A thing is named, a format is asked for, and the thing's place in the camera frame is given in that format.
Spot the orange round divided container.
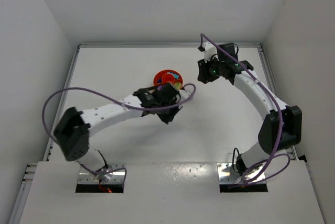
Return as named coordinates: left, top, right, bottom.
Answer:
left=153, top=69, right=183, bottom=86

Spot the teal long lego brick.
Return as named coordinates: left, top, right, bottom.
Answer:
left=168, top=72, right=180, bottom=79

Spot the metal base plate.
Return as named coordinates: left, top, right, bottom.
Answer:
left=217, top=163, right=263, bottom=186
left=77, top=164, right=126, bottom=185

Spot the light green rounded lego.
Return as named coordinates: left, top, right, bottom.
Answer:
left=174, top=83, right=182, bottom=89

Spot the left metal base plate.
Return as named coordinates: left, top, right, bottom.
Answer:
left=77, top=164, right=126, bottom=185

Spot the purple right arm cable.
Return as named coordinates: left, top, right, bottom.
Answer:
left=200, top=33, right=292, bottom=184

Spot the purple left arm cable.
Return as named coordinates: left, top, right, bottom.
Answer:
left=42, top=83, right=197, bottom=180

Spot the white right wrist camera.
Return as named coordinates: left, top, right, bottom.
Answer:
left=198, top=42, right=217, bottom=63

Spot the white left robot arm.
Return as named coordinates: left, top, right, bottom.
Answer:
left=53, top=83, right=189, bottom=174

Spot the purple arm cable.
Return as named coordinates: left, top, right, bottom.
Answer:
left=42, top=83, right=197, bottom=180
left=200, top=33, right=292, bottom=184

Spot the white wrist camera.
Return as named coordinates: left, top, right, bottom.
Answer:
left=179, top=89, right=194, bottom=102
left=198, top=42, right=217, bottom=63

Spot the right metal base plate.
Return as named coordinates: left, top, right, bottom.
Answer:
left=217, top=163, right=263, bottom=186

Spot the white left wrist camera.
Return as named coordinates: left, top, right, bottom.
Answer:
left=179, top=89, right=194, bottom=102

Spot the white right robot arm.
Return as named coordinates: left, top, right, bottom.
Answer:
left=197, top=42, right=303, bottom=175

